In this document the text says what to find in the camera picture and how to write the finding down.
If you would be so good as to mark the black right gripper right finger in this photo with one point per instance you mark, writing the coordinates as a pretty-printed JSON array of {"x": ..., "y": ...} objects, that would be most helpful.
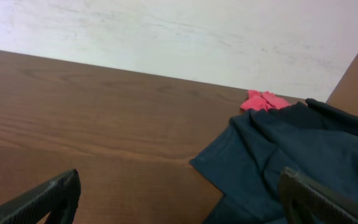
[{"x": 304, "y": 201}]

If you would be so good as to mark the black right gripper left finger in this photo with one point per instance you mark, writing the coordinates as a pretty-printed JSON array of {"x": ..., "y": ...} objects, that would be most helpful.
[{"x": 56, "y": 199}]

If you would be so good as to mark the dark navy garment pile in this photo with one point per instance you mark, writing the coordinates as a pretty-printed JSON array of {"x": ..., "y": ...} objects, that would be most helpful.
[{"x": 245, "y": 161}]

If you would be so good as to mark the red crumpled cloth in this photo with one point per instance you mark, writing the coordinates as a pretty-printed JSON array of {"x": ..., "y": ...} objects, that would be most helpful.
[{"x": 263, "y": 101}]

